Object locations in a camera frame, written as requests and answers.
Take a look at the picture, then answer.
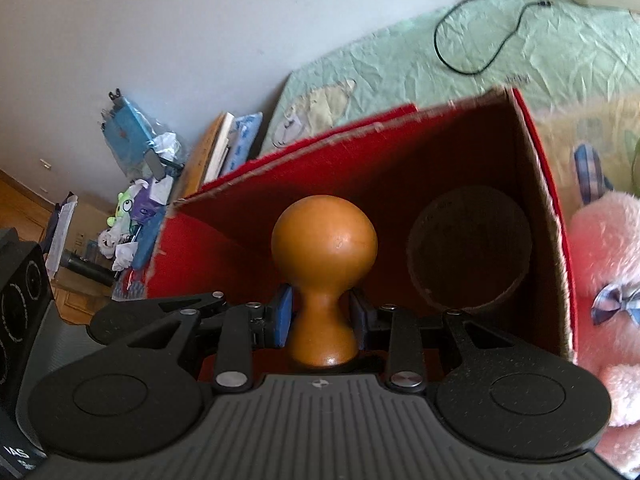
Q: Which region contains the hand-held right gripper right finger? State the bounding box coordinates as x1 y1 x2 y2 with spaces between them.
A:
350 290 523 391

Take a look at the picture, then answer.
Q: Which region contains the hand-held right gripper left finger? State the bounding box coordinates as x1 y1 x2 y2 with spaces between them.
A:
125 284 293 394

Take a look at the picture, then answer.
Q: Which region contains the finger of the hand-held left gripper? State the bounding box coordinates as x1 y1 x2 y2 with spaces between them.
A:
150 290 226 318

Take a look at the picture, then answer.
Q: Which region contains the orange wooden gourd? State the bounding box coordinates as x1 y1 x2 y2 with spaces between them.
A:
271 195 378 367

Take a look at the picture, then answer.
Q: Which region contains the printed tape roll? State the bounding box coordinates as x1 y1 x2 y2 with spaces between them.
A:
406 186 533 311

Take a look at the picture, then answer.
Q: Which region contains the large red cardboard box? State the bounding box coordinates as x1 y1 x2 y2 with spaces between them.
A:
147 87 578 376

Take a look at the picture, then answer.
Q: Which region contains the dark bottle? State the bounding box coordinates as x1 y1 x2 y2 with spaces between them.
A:
60 250 117 286

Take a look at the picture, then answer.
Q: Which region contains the blue pouch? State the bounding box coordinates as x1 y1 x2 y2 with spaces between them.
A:
132 210 168 271

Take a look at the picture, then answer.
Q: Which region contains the small white plush toy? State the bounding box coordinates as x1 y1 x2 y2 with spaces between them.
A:
97 230 122 261

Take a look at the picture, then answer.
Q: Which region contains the green frog toy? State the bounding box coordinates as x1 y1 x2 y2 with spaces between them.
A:
107 187 136 226

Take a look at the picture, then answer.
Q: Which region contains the small grey gadget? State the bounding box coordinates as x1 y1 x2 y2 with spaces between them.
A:
145 147 167 182

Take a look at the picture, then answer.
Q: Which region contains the blue white packet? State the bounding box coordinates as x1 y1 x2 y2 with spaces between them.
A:
220 111 263 178

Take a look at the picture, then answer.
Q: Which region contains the blue box in plastic bag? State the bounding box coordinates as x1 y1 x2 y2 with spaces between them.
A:
100 89 178 176

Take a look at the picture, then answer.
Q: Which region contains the pink plush toy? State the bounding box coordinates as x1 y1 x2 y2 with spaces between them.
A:
567 190 640 476

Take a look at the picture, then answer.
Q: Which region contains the thin black cable with plug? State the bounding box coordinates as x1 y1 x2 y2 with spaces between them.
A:
434 0 565 76

